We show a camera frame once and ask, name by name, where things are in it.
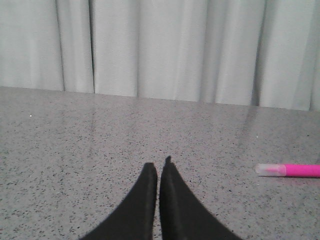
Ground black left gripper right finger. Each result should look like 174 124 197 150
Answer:
159 156 240 240

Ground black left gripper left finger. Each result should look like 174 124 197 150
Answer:
82 162 158 240

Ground pink highlighter pen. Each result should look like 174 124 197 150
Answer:
255 163 320 178

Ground white curtain backdrop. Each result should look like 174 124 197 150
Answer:
0 0 320 111

